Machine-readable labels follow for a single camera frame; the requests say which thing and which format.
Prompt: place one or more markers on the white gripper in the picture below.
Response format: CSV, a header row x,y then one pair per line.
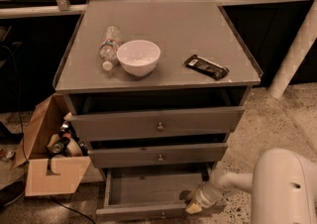
x,y
201,195

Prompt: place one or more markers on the white diagonal pole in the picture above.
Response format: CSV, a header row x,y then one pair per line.
x,y
302,43

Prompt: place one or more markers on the grey drawer cabinet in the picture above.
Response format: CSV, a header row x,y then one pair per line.
x,y
180,28

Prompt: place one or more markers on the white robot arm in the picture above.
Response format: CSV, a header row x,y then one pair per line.
x,y
283,186

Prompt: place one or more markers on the cardboard box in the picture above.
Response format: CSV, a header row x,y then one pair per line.
x,y
47,175

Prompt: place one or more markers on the white bowl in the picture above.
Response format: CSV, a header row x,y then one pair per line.
x,y
138,57

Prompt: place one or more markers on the cans in box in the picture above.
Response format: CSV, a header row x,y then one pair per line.
x,y
66,143

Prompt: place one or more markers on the clear plastic water bottle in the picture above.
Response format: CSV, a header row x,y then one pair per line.
x,y
109,47

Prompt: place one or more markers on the grey top drawer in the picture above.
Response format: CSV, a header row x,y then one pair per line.
x,y
156,124

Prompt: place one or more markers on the grey middle drawer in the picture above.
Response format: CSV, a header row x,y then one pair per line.
x,y
154,156

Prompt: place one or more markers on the grey bottom drawer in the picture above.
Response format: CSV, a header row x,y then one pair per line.
x,y
155,192

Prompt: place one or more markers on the grey drawer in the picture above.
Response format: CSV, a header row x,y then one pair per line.
x,y
155,192
154,156
156,124

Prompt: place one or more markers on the black snack packet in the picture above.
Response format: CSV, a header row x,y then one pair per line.
x,y
206,67

